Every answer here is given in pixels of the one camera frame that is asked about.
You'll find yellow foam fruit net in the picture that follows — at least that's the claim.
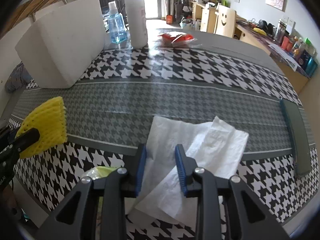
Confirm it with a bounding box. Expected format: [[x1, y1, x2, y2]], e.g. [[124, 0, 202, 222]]
[[16, 96, 67, 159]]

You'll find green tissue pack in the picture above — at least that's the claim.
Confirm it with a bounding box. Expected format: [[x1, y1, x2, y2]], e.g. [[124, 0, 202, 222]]
[[80, 166, 117, 180]]

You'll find white paper tissue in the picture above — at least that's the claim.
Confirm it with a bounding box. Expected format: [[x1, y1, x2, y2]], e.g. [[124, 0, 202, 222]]
[[135, 116, 249, 220]]

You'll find blue orange quilt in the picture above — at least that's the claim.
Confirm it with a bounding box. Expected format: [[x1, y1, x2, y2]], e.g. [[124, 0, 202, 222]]
[[5, 62, 32, 94]]

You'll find houndstooth table cloth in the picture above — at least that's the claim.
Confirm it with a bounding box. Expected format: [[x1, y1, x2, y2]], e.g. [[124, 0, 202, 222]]
[[9, 33, 319, 233]]

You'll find white styrofoam box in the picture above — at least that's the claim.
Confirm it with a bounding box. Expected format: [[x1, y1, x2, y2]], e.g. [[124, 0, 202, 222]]
[[15, 0, 106, 88]]

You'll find dark green flat case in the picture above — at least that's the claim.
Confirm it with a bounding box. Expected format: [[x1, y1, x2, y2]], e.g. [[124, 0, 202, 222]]
[[280, 99, 311, 178]]

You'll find blue liquid spray bottle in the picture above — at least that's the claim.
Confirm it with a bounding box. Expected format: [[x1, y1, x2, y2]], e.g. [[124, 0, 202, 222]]
[[107, 1, 127, 44]]

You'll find long wooden desk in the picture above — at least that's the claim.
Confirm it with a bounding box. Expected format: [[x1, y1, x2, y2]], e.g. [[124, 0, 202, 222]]
[[189, 0, 311, 93]]

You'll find teal bottle on desk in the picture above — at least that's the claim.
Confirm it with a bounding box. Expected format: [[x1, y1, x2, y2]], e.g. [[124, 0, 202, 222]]
[[305, 57, 318, 78]]

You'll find white lotion pump bottle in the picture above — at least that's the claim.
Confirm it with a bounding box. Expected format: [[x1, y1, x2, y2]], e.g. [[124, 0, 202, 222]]
[[125, 0, 148, 49]]

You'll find yellow object on desk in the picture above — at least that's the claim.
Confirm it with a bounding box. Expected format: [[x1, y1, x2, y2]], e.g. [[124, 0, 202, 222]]
[[253, 27, 267, 36]]

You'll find red snack packet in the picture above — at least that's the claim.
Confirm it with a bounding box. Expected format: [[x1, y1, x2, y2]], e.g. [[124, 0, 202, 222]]
[[159, 31, 197, 47]]

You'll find wooden smiley face chair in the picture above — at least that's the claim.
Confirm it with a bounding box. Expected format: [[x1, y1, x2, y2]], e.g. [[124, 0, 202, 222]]
[[214, 4, 236, 38]]

